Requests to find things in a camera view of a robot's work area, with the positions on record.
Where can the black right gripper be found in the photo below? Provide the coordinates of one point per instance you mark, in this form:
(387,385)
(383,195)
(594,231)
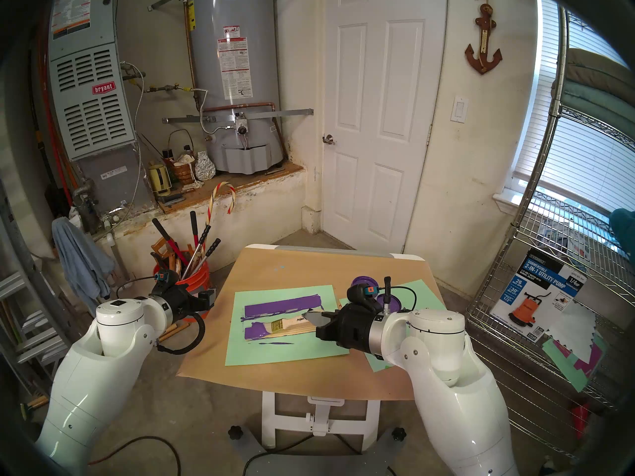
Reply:
(352,328)

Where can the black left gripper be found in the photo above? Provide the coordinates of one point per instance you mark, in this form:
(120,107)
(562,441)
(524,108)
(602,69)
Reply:
(182,304)

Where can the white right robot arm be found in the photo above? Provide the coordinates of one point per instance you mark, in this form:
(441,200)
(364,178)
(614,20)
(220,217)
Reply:
(446,395)

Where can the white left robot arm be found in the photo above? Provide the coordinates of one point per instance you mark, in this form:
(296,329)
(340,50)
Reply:
(99,371)

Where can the purple paint jar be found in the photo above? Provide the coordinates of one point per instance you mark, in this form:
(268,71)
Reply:
(364,280)

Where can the orange plastic bucket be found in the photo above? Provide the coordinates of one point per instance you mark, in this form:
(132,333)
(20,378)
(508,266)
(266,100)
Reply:
(198,281)

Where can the wooden dowel sticks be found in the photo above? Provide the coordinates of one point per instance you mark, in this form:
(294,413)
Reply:
(173,331)

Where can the black-grip metal tool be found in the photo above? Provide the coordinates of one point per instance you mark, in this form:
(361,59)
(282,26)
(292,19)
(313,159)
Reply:
(213,246)
(204,234)

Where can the light green paper sheet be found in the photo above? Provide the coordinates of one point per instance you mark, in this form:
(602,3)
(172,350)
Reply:
(278,353)
(421,294)

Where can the brown kraft paper cover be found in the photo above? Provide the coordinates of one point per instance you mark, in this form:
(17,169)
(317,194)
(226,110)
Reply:
(297,381)

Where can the purple jar lid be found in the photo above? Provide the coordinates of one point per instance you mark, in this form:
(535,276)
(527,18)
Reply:
(395,304)

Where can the striped candy cane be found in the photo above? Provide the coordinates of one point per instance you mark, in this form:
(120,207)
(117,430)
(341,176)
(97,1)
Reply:
(211,205)

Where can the wooden ledge board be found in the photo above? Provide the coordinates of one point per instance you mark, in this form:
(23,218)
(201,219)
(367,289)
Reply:
(233,182)

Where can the yellow jug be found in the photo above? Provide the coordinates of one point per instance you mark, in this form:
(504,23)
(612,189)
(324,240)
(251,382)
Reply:
(158,180)

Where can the foil-wrapped bundle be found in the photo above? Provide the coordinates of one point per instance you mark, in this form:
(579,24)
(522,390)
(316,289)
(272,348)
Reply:
(205,167)

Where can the blue hanging cloth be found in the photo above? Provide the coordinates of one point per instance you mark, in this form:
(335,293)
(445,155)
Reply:
(79,262)

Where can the white panel door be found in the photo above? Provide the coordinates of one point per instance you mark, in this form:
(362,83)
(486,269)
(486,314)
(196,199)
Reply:
(382,182)

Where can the grey metal ladder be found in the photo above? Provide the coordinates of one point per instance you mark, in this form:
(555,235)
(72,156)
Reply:
(20,291)

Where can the copper pipe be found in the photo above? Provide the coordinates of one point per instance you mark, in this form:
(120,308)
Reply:
(238,105)

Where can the grey Bryant furnace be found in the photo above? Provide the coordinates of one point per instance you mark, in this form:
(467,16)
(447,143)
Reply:
(89,123)

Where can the grey water heater tank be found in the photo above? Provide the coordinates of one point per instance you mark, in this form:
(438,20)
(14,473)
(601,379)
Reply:
(208,83)

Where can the white window sill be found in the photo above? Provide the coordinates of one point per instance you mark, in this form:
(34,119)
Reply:
(506,202)

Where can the utility pump box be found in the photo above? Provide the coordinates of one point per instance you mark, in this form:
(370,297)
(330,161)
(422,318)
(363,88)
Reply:
(540,286)

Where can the green paper stack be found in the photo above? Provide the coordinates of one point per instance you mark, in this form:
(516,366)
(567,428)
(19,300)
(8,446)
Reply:
(565,371)

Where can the white scalloped paper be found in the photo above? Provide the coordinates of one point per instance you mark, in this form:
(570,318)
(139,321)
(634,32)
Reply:
(575,328)

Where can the printed newspaper stack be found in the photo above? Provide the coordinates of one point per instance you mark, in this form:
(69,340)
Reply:
(570,239)

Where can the magenta paper sheet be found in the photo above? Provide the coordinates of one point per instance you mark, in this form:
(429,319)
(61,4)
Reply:
(590,363)

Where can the red plastic object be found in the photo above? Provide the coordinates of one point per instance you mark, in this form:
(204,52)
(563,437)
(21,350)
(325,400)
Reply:
(579,420)

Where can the white window blinds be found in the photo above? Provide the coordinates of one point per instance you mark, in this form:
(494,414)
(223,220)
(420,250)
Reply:
(585,167)

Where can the teal fabric object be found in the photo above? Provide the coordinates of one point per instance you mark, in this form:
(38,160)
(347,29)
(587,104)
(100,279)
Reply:
(624,232)

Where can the teal green cushion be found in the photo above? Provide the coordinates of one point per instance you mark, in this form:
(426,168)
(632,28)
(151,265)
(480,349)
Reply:
(590,105)

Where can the olive green cushion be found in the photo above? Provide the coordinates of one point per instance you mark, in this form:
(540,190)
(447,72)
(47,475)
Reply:
(600,68)

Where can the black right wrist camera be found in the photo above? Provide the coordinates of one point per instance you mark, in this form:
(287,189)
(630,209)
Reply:
(359,294)

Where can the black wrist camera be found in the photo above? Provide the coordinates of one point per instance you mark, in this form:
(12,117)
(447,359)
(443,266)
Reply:
(359,294)
(163,276)

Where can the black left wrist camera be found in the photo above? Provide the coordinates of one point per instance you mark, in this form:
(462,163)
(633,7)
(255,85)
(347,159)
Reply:
(163,276)

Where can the white light switch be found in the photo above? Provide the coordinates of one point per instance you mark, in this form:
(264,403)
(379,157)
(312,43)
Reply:
(460,109)

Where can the rusty anchor wall decoration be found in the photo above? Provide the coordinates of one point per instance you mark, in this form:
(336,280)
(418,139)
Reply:
(485,33)

